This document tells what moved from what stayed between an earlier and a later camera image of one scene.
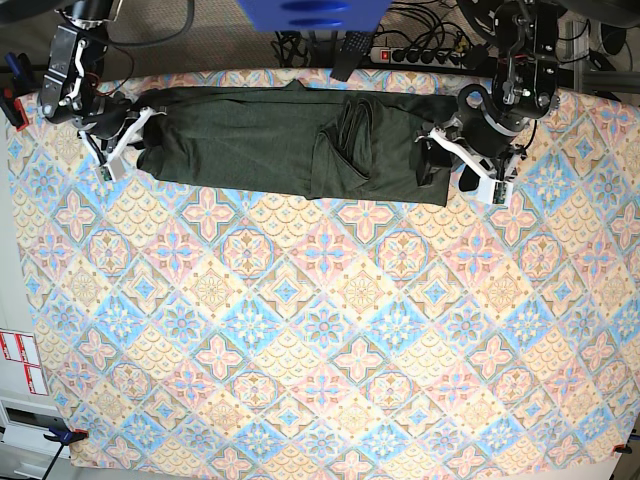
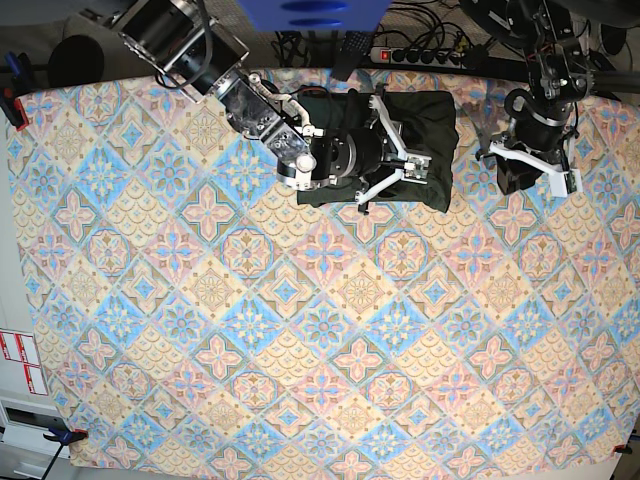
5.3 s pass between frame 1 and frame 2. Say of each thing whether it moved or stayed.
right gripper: moved
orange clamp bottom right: stayed
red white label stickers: stayed
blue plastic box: stayed
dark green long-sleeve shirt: moved
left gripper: moved
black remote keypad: stayed
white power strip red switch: stayed
